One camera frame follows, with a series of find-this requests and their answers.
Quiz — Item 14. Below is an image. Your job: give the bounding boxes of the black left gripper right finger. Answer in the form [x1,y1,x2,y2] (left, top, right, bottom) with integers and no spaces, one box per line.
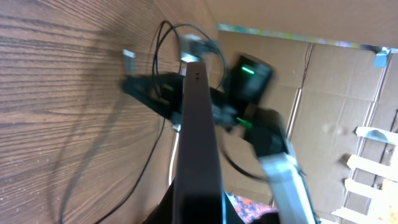
[224,192,244,224]

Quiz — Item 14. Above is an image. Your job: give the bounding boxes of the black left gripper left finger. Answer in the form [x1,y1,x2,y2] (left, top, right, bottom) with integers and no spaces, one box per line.
[142,182,174,224]

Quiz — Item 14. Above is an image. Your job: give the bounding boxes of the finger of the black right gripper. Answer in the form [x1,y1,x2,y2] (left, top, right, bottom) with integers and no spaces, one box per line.
[121,77,172,118]

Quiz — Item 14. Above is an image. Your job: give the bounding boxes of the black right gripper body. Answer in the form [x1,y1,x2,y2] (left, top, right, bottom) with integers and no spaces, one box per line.
[157,73,236,131]

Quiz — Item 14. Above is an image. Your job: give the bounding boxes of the Galaxy S24+ smartphone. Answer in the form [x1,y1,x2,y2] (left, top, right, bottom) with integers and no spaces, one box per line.
[173,62,226,224]

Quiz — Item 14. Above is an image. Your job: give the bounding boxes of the black USB charging cable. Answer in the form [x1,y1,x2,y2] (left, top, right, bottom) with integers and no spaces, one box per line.
[93,20,228,224]

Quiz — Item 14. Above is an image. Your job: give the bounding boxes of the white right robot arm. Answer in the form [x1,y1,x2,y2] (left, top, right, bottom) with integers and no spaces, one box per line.
[122,54,317,223]

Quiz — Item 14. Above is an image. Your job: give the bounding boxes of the white power strip cord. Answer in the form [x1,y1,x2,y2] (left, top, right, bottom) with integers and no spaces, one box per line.
[167,124,182,187]

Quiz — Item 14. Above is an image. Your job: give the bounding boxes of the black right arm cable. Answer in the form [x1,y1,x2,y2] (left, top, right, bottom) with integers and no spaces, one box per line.
[219,136,268,183]

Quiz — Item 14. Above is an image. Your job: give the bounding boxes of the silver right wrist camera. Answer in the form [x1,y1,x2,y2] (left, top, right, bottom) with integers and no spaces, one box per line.
[179,34,205,63]

